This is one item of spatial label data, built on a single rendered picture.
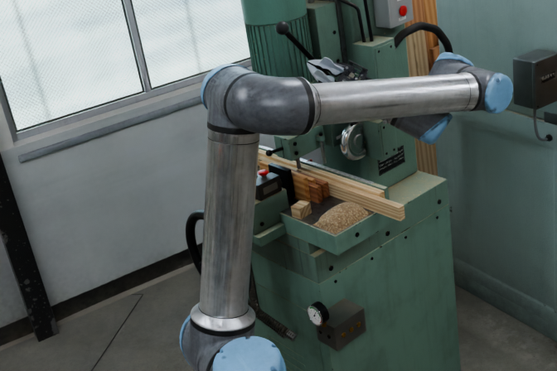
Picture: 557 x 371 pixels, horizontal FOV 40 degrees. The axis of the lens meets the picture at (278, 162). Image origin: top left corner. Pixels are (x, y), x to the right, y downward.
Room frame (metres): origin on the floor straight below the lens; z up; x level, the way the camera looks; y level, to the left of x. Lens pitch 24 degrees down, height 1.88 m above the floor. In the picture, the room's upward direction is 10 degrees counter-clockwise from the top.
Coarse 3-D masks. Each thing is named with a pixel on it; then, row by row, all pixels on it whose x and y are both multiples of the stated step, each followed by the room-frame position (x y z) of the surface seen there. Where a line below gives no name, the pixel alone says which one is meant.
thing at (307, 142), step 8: (312, 128) 2.08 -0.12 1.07; (320, 128) 2.09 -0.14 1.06; (280, 136) 2.06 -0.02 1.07; (288, 136) 2.05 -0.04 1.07; (296, 136) 2.04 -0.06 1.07; (304, 136) 2.06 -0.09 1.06; (312, 136) 2.08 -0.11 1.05; (280, 144) 2.05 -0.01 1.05; (288, 144) 2.02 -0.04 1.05; (296, 144) 2.03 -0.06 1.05; (304, 144) 2.05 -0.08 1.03; (312, 144) 2.07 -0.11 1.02; (320, 144) 2.09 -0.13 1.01; (280, 152) 2.06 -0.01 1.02; (288, 152) 2.03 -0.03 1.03; (296, 152) 2.03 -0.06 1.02; (304, 152) 2.05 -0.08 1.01
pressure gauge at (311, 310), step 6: (312, 306) 1.73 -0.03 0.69; (318, 306) 1.73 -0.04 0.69; (324, 306) 1.73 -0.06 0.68; (312, 312) 1.74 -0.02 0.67; (318, 312) 1.72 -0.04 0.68; (324, 312) 1.72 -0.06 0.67; (312, 318) 1.74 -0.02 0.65; (318, 318) 1.72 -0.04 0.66; (324, 318) 1.71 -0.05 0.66; (318, 324) 1.73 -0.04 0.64; (324, 324) 1.74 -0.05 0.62
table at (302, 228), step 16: (288, 208) 1.93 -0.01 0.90; (320, 208) 1.89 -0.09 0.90; (288, 224) 1.88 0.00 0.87; (304, 224) 1.82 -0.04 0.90; (352, 224) 1.77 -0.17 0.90; (368, 224) 1.79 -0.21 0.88; (384, 224) 1.83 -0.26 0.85; (256, 240) 1.85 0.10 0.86; (272, 240) 1.86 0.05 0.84; (304, 240) 1.83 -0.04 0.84; (320, 240) 1.78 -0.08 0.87; (336, 240) 1.73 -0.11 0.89; (352, 240) 1.76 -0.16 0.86
